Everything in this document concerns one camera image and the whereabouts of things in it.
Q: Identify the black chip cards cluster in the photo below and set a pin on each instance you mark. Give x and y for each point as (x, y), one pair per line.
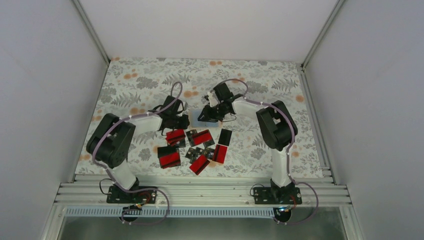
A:
(194, 153)

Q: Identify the red black card centre top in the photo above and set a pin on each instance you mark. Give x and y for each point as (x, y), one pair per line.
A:
(203, 137)

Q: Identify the beige leather card holder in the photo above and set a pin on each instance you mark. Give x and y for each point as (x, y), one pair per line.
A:
(198, 121)

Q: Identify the plain black card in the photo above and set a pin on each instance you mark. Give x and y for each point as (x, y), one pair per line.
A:
(225, 137)

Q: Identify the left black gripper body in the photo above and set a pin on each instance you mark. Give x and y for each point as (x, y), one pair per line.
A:
(176, 124)

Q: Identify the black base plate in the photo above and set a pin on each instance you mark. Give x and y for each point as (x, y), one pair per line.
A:
(116, 196)
(268, 196)

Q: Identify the aluminium rail frame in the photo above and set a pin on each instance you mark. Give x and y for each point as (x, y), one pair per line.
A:
(193, 196)

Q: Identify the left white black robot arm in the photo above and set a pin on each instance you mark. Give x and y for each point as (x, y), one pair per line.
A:
(109, 144)

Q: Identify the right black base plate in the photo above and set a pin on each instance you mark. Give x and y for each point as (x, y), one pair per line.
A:
(268, 196)

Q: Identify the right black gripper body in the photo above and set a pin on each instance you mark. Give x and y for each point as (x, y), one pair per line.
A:
(215, 114)

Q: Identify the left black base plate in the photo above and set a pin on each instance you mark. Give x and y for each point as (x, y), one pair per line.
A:
(116, 196)

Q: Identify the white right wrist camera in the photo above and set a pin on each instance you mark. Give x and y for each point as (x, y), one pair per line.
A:
(212, 101)

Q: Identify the black red card left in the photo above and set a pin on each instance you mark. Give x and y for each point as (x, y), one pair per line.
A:
(168, 156)

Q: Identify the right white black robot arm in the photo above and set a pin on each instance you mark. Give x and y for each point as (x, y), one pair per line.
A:
(277, 128)

